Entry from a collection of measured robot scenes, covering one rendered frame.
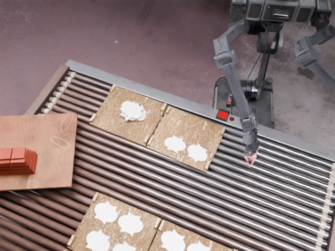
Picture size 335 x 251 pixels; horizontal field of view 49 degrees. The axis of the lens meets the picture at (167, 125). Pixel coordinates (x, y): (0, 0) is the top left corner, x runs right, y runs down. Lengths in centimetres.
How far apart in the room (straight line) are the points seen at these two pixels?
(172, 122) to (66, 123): 68
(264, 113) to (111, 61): 171
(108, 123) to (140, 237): 78
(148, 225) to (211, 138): 69
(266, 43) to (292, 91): 142
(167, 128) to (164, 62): 168
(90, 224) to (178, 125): 83
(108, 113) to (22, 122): 54
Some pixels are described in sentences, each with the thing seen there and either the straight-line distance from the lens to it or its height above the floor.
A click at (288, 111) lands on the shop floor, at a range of 380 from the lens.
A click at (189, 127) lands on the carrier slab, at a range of 241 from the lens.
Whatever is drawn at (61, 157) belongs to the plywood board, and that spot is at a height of 104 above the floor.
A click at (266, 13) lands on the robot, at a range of 242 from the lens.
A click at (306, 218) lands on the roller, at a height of 92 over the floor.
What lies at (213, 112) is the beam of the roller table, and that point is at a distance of 252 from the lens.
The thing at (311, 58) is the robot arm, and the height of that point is 159.
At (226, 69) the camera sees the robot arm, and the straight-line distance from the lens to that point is 195.
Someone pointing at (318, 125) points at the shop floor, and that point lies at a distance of 381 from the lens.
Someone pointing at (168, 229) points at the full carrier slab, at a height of 94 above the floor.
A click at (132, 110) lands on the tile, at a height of 98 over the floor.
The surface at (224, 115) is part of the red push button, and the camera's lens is 249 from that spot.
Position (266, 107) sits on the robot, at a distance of 346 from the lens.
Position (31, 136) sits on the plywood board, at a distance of 240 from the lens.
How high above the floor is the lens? 299
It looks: 58 degrees down
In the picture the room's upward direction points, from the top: straight up
